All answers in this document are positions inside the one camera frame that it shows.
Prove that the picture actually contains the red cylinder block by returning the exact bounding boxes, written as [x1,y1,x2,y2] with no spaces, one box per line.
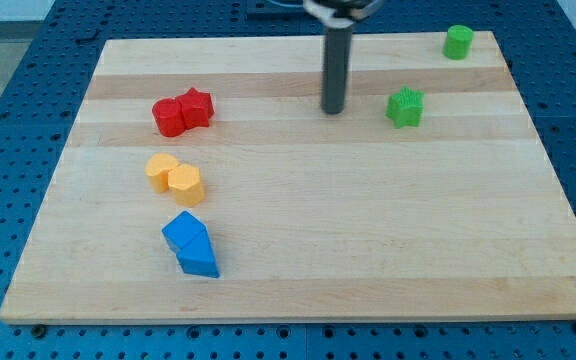
[152,98,186,137]

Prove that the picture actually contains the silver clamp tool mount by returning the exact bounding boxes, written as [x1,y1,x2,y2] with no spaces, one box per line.
[303,0,384,28]

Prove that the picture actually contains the green cylinder block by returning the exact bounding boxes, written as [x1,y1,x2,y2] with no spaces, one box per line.
[442,24,474,60]

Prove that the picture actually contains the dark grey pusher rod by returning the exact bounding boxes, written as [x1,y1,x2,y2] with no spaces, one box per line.
[321,26,354,115]

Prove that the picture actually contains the green star block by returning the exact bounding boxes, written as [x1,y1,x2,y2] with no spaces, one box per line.
[385,86,425,128]

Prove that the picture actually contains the red star block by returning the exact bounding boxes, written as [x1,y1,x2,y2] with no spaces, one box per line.
[175,87,215,130]

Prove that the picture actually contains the yellow heart block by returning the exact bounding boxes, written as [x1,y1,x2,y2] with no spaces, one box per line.
[145,153,180,193]

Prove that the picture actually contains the yellow hexagon block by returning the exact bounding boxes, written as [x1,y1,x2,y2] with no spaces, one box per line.
[168,164,205,207]

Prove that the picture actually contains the blue triangle block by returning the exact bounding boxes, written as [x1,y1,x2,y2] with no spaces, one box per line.
[176,231,220,278]

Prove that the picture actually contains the wooden board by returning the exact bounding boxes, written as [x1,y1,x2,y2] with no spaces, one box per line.
[0,31,576,325]

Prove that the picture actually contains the blue cube block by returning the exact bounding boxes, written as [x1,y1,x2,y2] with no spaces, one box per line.
[161,211,207,253]

